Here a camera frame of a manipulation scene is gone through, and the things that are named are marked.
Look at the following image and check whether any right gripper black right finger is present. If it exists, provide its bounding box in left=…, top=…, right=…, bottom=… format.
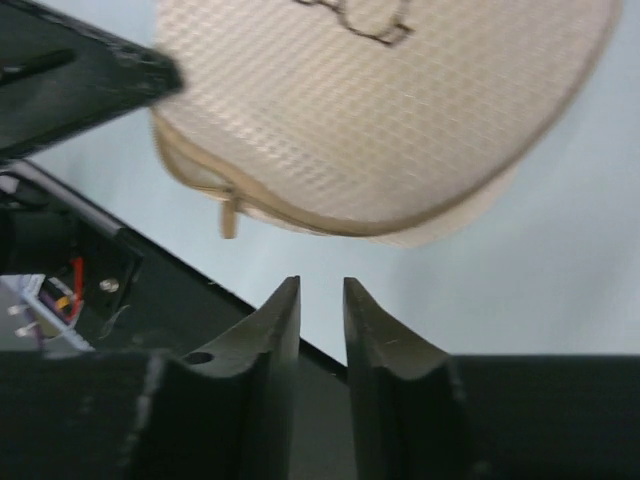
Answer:
left=343, top=278, right=639, bottom=479

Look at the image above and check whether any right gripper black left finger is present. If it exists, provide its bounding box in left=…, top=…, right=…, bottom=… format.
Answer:
left=1, top=277, right=300, bottom=479

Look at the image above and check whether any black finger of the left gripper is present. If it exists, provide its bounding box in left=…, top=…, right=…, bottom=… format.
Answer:
left=1, top=1, right=182, bottom=160

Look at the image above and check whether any white slotted cable duct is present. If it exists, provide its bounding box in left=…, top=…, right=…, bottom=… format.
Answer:
left=1, top=274, right=94, bottom=351

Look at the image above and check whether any beige mesh laundry bag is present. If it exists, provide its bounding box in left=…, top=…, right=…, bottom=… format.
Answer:
left=152, top=1, right=622, bottom=247

